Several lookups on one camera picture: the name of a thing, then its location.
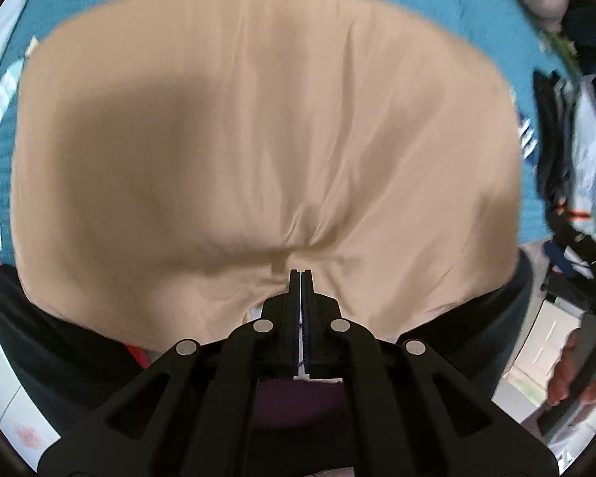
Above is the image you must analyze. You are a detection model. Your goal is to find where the person's black jacket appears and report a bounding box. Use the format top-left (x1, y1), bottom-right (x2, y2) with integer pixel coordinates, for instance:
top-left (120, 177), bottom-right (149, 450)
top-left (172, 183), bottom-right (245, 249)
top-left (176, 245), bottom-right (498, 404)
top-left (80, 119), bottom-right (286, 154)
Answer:
top-left (0, 246), bottom-right (534, 450)

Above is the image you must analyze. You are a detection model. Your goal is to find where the pale green bed frame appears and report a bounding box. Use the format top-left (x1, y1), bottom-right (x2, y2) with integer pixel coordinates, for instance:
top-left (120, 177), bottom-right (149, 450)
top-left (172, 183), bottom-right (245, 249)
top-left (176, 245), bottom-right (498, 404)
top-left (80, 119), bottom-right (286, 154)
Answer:
top-left (497, 285), bottom-right (588, 411)

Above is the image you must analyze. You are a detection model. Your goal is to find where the tan button shirt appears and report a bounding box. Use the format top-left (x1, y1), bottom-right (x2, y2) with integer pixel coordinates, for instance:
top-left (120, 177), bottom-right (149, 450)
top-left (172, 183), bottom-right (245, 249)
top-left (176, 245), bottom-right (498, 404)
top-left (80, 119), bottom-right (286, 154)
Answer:
top-left (10, 0), bottom-right (526, 353)

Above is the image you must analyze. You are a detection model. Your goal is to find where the dark folded garment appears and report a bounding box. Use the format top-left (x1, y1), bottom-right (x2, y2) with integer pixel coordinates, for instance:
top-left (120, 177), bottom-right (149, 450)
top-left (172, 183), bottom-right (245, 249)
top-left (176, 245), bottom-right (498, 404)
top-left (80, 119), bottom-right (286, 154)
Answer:
top-left (531, 70), bottom-right (577, 212)

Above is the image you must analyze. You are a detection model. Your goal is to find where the person's right hand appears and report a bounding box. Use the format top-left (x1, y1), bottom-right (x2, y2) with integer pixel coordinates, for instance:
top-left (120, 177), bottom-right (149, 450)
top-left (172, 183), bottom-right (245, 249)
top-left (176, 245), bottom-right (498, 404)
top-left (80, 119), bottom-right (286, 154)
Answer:
top-left (546, 330), bottom-right (596, 408)

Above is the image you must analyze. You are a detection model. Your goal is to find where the person's purple top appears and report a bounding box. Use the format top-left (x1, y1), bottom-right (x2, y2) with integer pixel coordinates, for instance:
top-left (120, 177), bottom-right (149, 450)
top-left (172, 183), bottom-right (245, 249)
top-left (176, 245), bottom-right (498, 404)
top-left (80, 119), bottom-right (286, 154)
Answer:
top-left (251, 378), bottom-right (351, 430)

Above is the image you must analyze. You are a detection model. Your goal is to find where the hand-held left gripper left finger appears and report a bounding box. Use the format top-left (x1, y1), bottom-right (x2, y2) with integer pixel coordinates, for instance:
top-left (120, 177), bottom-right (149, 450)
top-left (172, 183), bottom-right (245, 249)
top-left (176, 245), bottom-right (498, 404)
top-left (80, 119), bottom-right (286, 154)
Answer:
top-left (37, 269), bottom-right (302, 477)

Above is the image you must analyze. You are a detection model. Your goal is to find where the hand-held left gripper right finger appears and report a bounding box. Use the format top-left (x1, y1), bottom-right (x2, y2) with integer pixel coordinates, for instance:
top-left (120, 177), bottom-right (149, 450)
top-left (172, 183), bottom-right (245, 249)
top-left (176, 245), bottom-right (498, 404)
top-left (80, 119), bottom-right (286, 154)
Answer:
top-left (302, 269), bottom-right (560, 477)

